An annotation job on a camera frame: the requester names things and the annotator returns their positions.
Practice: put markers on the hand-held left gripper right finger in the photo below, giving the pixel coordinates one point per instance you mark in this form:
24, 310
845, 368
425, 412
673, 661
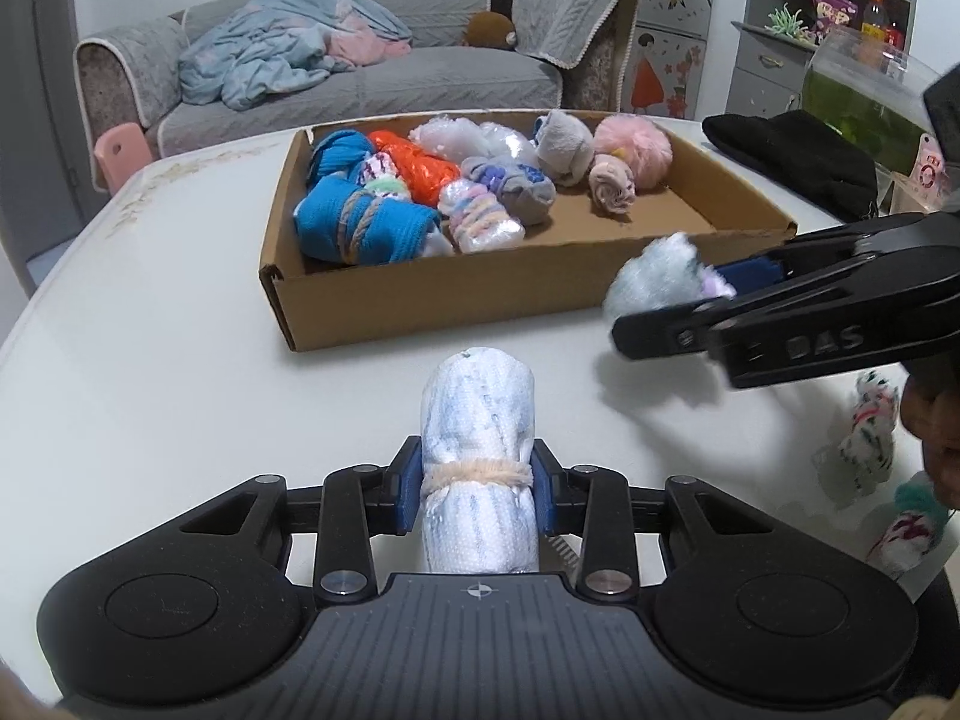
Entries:
546, 487

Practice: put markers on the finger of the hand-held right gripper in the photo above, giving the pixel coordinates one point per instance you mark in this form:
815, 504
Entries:
862, 251
660, 334

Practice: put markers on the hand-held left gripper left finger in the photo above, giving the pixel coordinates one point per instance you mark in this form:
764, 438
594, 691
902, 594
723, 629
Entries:
405, 487

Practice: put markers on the fluffy white roll purple band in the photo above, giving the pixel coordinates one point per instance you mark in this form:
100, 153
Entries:
660, 277

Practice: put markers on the white blue roll peach band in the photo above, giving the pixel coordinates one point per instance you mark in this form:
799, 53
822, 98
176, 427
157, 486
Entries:
480, 420

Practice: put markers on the mauve sock roll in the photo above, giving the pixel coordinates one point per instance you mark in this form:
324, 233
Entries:
611, 187

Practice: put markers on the shallow cardboard box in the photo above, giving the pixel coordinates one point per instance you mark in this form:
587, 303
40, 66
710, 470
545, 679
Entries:
480, 292

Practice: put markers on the pink fluffy pompom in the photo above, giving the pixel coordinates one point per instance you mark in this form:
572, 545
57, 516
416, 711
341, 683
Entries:
634, 146

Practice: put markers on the grey and blue sock roll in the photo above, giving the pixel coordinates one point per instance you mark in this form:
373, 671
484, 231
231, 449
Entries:
514, 191

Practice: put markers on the pale grey knit sock roll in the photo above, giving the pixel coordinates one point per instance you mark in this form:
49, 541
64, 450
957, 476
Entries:
564, 146

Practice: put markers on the white roll pink stripes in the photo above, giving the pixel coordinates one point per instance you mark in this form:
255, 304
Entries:
480, 217

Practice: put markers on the bubble wrap bundle red band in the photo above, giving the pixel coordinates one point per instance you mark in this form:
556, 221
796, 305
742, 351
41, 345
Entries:
442, 136

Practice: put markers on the orange plastic bundle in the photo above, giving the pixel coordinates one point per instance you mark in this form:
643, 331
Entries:
416, 165

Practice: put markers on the small colourful sock roll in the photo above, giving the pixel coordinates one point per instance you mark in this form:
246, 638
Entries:
382, 178

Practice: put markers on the small blue sock roll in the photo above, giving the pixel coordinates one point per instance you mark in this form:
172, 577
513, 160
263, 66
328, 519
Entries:
337, 154

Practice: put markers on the person's right hand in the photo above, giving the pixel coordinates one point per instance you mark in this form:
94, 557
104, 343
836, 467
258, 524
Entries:
937, 427

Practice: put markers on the patterned sock roll pink band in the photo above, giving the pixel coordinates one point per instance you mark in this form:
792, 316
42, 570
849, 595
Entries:
870, 427

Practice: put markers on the red and white pouch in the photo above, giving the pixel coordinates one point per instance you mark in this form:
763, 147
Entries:
930, 165

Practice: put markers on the black knit hat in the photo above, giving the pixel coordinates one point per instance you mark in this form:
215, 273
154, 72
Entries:
795, 157

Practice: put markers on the glass fish bowl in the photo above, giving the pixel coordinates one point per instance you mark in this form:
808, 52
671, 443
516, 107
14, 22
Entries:
862, 105

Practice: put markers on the grey cabinet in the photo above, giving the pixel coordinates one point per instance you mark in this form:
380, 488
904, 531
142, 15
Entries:
765, 75

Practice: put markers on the patterned sock roll teal scrunchie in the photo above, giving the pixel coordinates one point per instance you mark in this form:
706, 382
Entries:
911, 529

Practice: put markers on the purple snack bag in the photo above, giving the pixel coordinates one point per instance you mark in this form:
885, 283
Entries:
834, 15

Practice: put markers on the green plant ornament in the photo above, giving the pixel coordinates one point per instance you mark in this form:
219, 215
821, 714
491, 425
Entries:
787, 22

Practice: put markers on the fridge with flower decals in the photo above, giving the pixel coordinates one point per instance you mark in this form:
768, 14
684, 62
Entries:
660, 30

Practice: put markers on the brown plush toy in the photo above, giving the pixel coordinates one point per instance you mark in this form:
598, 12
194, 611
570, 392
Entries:
489, 31

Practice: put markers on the grey sofa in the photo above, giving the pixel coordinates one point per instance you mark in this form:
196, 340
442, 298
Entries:
420, 82

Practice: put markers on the pink cloth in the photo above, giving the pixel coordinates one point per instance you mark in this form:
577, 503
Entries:
367, 45

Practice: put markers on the pink plastic stool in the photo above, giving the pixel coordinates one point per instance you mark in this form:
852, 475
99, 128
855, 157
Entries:
124, 157

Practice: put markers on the light blue blanket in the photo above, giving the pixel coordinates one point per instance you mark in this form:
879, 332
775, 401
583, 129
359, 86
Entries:
270, 52

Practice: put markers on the grey door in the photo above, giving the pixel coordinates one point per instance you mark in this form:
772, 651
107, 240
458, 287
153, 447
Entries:
46, 135

